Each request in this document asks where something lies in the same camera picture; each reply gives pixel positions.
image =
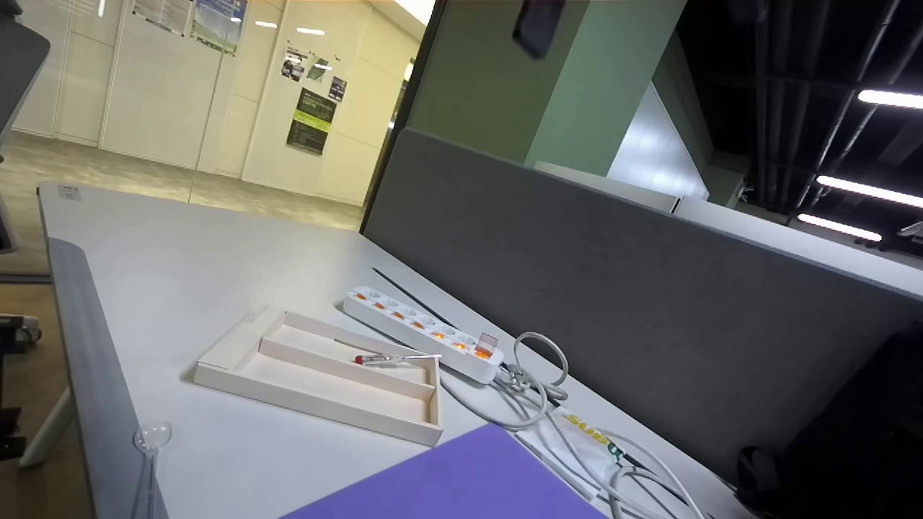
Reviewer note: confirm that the dark monitor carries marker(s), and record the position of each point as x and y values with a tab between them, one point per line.
18	66

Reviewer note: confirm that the white power strip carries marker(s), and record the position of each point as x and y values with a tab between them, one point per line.
410	323

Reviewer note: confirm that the grey desk partition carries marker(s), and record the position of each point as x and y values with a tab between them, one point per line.
625	299

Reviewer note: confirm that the black office chair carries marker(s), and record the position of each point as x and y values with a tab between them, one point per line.
854	443

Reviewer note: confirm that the large blue wall poster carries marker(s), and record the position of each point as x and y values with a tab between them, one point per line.
220	20

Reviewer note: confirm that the white table leg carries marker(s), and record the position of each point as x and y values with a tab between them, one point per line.
48	427

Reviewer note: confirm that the black frame on pillar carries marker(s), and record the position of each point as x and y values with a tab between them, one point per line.
537	23

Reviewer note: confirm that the white compartment tray box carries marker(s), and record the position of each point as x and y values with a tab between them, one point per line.
289	388

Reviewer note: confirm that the pen with red tip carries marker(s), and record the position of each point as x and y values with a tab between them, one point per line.
373	358

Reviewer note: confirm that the small wall notice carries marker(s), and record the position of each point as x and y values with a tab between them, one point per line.
292	64
319	71
340	88

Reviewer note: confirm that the purple sheet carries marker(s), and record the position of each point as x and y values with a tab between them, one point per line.
464	480

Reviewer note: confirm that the pale wall poster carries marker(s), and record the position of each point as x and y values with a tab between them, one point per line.
162	13

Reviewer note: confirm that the black equipment base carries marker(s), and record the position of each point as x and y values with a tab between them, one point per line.
18	335

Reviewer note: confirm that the black and green poster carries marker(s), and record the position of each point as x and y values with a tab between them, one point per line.
312	121

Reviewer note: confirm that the long ceiling light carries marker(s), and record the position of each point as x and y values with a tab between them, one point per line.
866	192
837	225
891	98

